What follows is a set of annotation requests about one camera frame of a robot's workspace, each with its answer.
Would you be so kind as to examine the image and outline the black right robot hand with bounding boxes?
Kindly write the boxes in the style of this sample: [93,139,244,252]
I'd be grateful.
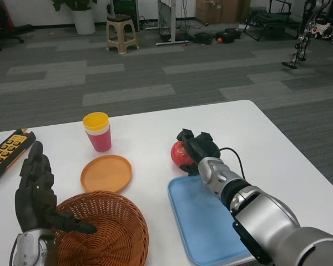
[176,128,221,177]

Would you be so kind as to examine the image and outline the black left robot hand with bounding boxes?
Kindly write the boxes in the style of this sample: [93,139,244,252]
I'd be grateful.
[14,140,97,234]

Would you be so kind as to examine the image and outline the red apple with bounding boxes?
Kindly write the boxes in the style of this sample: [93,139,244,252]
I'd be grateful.
[170,140,198,167]

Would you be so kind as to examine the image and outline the yellow black remote controller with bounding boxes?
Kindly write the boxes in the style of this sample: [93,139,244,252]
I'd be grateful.
[0,129,37,183]

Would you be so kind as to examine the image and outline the blue plastic tray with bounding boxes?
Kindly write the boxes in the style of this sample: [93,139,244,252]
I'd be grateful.
[167,175,256,266]

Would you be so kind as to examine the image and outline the orange plastic plate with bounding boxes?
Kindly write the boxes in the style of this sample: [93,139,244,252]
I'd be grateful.
[80,154,133,192]

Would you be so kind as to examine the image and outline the brown wicker basket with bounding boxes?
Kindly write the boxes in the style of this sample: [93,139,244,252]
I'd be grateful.
[51,190,149,266]

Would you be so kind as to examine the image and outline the pink plastic cup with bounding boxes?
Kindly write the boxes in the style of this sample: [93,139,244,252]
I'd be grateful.
[85,129,112,152]

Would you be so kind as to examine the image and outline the white plastic cup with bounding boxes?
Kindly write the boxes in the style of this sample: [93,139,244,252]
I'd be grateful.
[84,125,111,136]

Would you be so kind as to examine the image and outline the yellow plastic cup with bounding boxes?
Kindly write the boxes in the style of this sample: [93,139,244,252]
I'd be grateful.
[82,111,109,131]

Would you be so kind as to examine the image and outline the black equipment bag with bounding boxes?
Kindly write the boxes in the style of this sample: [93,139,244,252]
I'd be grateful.
[215,27,242,44]
[193,32,214,45]

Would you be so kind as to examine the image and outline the white standing desk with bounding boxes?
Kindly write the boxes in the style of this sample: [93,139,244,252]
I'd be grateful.
[154,0,192,47]

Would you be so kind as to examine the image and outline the taped brown cardboard box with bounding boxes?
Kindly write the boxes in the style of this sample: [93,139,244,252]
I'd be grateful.
[195,0,221,23]

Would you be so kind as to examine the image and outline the large brown cardboard box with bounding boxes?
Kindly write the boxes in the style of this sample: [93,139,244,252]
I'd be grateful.
[219,0,241,23]

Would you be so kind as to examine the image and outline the black folding chair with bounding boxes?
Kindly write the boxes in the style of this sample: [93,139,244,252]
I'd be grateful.
[243,0,305,42]

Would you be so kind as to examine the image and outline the silver humanoid robot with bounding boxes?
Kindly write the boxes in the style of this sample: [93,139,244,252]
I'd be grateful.
[281,0,330,70]

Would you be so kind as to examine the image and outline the beige plastic stool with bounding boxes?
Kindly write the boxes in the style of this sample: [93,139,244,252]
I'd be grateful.
[105,15,140,55]

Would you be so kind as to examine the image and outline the black computer tower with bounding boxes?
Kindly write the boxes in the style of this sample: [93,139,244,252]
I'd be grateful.
[112,0,141,31]

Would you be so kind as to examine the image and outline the potted plant white pot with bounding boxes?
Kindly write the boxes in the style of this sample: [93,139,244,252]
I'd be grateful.
[51,0,98,35]

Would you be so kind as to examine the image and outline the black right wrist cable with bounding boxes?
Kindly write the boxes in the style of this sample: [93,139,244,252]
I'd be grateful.
[219,147,246,180]

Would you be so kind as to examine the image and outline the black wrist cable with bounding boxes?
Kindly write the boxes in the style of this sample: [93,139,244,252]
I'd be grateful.
[9,238,19,266]
[219,147,246,180]

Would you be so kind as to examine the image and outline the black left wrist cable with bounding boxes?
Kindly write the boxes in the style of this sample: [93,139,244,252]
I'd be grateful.
[9,238,19,266]

